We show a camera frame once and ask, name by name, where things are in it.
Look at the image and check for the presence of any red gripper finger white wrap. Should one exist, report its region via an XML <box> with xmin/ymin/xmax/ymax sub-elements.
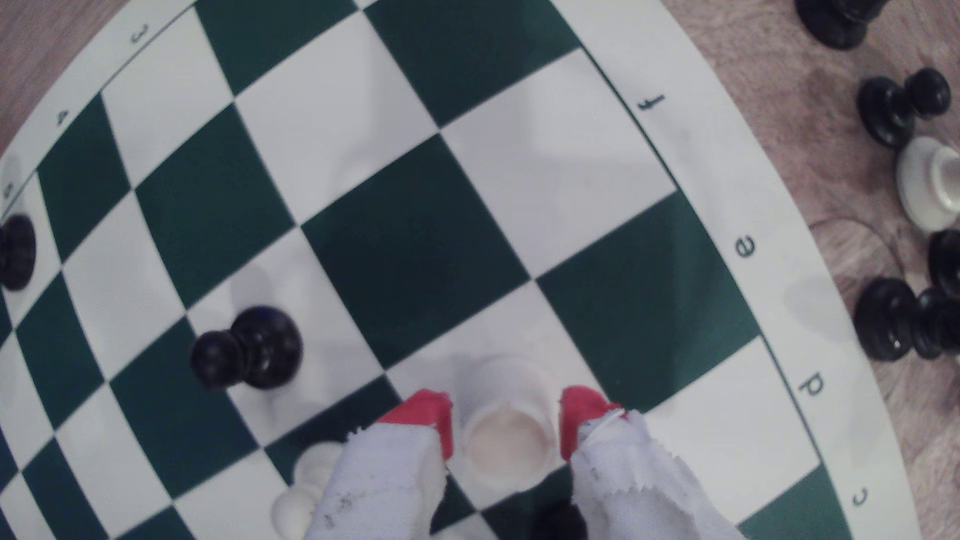
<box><xmin>558</xmin><ymin>385</ymin><xmax>744</xmax><ymax>540</ymax></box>
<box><xmin>302</xmin><ymin>388</ymin><xmax>456</xmax><ymax>540</ymax></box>

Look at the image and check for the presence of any white chess rook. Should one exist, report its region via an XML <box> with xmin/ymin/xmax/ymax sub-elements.
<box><xmin>453</xmin><ymin>356</ymin><xmax>567</xmax><ymax>492</ymax></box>

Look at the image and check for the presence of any white chess pawn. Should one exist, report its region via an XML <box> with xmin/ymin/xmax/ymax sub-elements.
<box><xmin>271</xmin><ymin>441</ymin><xmax>346</xmax><ymax>540</ymax></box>

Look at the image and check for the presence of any black chess pawn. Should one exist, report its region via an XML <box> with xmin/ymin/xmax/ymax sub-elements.
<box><xmin>189</xmin><ymin>305</ymin><xmax>304</xmax><ymax>391</ymax></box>
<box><xmin>0</xmin><ymin>213</ymin><xmax>37</xmax><ymax>292</ymax></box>
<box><xmin>857</xmin><ymin>67</ymin><xmax>952</xmax><ymax>150</ymax></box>

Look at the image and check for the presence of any green white chess board mat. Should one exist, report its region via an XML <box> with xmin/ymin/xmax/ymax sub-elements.
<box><xmin>0</xmin><ymin>0</ymin><xmax>924</xmax><ymax>540</ymax></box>

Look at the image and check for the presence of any black chess rook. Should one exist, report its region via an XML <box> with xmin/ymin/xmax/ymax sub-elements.
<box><xmin>853</xmin><ymin>277</ymin><xmax>960</xmax><ymax>363</ymax></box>

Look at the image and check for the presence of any white chess piece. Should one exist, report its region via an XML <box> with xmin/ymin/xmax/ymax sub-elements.
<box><xmin>896</xmin><ymin>135</ymin><xmax>960</xmax><ymax>232</ymax></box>

